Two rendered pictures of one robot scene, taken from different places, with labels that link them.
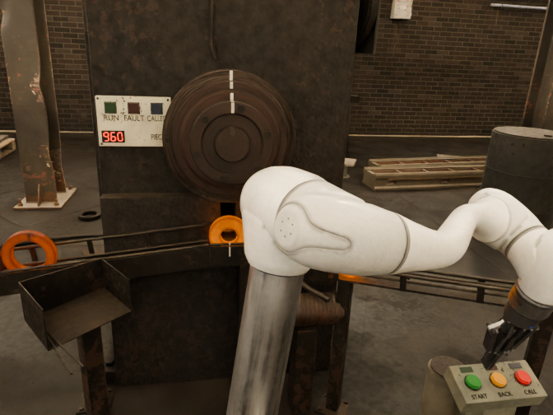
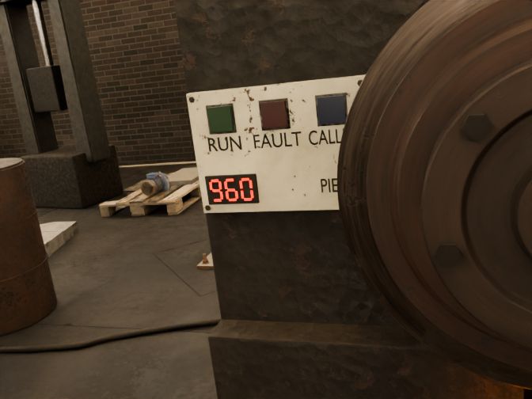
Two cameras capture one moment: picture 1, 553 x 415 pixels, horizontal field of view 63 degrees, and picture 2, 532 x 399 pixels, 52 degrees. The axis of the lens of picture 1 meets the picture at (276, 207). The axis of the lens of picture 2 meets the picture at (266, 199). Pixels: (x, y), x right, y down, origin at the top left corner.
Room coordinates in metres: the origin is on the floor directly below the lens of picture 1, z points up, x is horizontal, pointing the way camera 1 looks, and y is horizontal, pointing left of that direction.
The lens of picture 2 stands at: (0.97, 0.17, 1.28)
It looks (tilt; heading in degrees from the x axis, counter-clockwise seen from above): 14 degrees down; 30
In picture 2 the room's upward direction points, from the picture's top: 7 degrees counter-clockwise
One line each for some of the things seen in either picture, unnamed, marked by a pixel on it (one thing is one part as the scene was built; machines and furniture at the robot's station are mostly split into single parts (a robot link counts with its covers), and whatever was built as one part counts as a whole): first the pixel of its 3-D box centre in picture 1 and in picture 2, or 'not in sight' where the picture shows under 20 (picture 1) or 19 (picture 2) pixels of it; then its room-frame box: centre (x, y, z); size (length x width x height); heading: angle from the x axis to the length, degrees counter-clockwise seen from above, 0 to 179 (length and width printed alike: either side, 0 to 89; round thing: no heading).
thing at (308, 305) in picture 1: (312, 352); not in sight; (1.54, -0.17, 0.27); 0.22 x 0.13 x 0.53; 100
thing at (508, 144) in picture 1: (520, 184); not in sight; (3.60, -2.00, 0.45); 0.59 x 0.59 x 0.89
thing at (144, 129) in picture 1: (134, 121); (280, 149); (1.66, 0.53, 1.15); 0.26 x 0.02 x 0.18; 100
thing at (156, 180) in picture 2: not in sight; (160, 181); (4.96, 3.57, 0.25); 0.40 x 0.24 x 0.22; 10
